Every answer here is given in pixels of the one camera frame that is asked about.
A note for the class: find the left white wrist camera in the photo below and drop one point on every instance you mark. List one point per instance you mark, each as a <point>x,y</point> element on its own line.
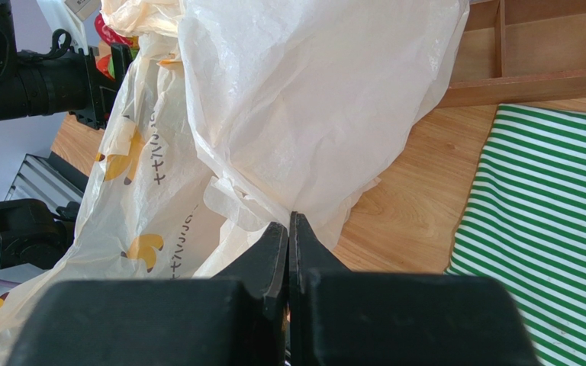
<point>69,16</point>

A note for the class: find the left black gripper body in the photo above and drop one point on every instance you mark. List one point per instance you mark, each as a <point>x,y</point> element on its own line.
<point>98,91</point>

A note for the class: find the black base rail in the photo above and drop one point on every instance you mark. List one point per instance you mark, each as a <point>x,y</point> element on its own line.
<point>38,214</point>

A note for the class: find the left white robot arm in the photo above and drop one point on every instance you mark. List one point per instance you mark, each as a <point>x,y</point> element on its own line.
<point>64,80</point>

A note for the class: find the brown compartment tray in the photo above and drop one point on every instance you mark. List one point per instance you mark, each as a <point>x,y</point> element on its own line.
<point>520,51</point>

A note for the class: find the red bell pepper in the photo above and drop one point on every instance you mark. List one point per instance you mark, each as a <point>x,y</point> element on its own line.
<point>108,35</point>

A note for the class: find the green striped cloth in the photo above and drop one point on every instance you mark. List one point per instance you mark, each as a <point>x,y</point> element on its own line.
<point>524,224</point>

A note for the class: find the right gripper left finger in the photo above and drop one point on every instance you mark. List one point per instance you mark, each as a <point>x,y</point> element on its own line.
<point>236,317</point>

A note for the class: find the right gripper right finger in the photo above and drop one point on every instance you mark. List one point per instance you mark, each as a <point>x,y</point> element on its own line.
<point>344,317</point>

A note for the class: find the translucent beige plastic bag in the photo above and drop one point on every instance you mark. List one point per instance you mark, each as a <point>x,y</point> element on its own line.
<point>233,115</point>

